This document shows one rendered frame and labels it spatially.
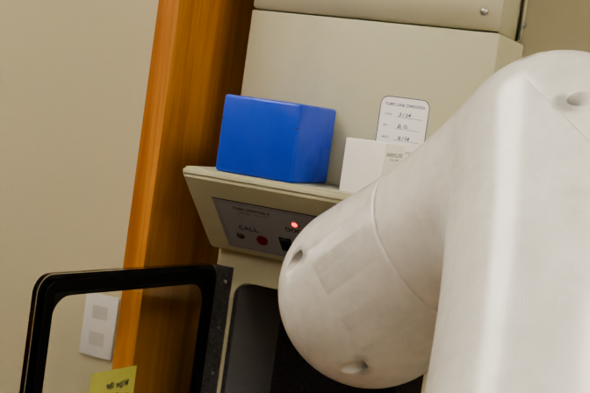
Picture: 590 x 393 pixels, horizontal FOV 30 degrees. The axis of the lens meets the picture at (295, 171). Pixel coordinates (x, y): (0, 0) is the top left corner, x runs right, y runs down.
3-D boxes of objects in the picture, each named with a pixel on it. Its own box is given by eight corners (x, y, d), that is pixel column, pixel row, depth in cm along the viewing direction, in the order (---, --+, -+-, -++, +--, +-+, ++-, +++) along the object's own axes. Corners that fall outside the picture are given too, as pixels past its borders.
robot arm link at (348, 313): (440, 360, 61) (332, 175, 64) (301, 444, 69) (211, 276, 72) (583, 283, 75) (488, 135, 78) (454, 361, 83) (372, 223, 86)
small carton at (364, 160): (359, 190, 128) (367, 139, 128) (398, 197, 125) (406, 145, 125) (338, 189, 124) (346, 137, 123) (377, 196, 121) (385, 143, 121)
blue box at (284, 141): (254, 171, 137) (263, 99, 136) (327, 183, 132) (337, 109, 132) (213, 170, 128) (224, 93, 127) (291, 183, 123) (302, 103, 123)
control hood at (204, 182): (218, 245, 139) (228, 167, 139) (462, 295, 126) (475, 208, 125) (169, 249, 129) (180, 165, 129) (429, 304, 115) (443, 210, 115)
